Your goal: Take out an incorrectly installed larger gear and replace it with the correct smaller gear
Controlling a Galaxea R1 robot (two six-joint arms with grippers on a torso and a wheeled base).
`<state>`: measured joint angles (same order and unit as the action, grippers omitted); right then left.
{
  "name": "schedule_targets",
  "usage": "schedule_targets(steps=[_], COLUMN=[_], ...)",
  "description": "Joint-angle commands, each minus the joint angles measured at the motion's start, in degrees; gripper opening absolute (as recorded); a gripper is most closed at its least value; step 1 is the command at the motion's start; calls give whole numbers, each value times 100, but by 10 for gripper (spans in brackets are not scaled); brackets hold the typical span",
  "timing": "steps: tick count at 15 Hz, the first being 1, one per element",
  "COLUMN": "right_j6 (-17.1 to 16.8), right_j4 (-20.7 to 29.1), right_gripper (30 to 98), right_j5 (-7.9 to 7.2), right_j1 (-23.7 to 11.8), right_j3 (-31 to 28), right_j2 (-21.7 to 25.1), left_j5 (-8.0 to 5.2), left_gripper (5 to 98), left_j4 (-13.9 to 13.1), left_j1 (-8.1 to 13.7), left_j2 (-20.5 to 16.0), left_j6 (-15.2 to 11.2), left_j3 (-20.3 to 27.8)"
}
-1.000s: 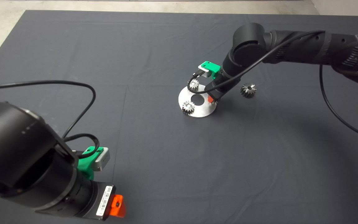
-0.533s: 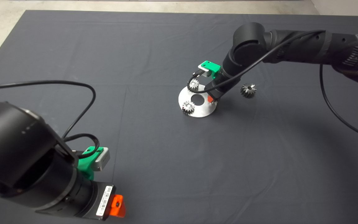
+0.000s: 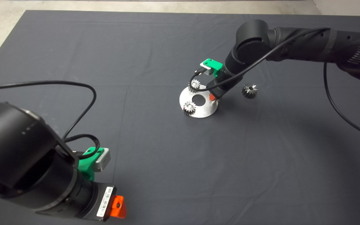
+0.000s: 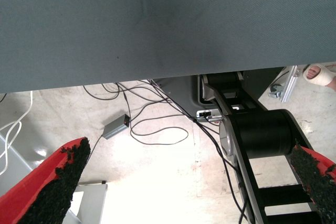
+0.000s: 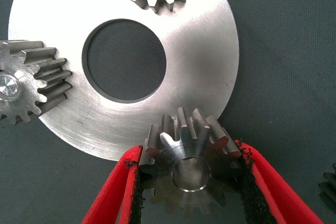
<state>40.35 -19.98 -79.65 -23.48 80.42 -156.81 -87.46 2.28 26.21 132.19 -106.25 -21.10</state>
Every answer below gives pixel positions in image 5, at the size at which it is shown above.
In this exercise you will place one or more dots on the dark grey table cloth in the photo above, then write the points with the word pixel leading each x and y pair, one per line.
pixel 288 51

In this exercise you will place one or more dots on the large steel gear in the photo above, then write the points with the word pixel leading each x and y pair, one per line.
pixel 329 182

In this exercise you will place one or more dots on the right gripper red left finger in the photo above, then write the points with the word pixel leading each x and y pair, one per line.
pixel 113 197

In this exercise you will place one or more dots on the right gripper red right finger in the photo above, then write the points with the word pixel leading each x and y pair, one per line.
pixel 273 195

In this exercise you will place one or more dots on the round metal plate with hole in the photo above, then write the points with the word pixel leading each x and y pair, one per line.
pixel 204 64

